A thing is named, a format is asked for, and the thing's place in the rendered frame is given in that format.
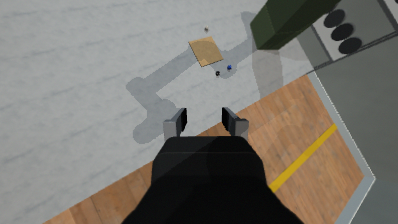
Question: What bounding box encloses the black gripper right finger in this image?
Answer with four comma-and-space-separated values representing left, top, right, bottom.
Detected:
222, 107, 249, 142

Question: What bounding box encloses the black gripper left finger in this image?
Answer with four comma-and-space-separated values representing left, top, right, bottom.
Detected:
163, 108, 187, 142

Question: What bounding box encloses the tan mat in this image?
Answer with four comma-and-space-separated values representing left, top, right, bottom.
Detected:
189, 36, 223, 67

